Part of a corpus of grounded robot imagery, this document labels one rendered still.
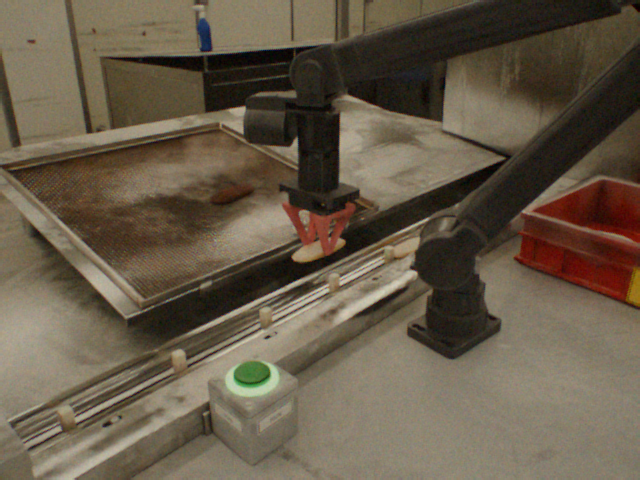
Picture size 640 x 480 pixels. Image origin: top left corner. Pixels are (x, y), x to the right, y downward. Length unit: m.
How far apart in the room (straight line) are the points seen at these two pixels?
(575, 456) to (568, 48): 0.98
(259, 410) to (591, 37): 1.11
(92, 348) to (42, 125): 3.45
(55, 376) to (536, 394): 0.61
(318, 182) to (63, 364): 0.42
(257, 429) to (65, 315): 0.44
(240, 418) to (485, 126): 1.13
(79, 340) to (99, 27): 3.94
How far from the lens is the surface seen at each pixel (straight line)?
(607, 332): 0.91
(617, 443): 0.72
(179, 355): 0.70
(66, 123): 4.28
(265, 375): 0.59
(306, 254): 0.78
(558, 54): 1.43
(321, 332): 0.73
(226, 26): 5.28
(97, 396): 0.70
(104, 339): 0.85
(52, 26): 4.21
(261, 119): 0.75
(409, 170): 1.28
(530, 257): 1.04
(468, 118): 1.55
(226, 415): 0.61
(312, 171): 0.74
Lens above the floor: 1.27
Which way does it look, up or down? 24 degrees down
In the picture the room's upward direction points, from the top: straight up
